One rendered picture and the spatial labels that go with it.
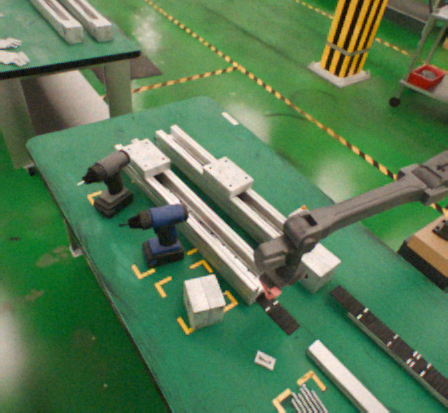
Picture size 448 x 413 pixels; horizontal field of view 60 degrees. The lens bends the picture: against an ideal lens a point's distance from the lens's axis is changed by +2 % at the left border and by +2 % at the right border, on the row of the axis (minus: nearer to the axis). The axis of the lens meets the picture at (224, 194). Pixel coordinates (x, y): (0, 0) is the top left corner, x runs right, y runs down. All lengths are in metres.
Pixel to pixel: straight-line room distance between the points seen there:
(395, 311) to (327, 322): 0.23
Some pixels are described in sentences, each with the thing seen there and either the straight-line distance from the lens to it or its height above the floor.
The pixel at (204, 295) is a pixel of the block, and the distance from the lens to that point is 1.10.
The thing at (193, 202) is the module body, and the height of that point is 0.86.
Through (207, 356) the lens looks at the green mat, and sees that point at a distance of 1.12.
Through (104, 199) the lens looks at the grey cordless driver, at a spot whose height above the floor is 0.85.
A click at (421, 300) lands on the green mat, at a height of 0.78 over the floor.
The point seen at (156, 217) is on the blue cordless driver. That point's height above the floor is 0.99.
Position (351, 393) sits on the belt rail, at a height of 0.81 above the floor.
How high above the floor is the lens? 1.81
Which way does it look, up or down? 43 degrees down
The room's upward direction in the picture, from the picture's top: 9 degrees clockwise
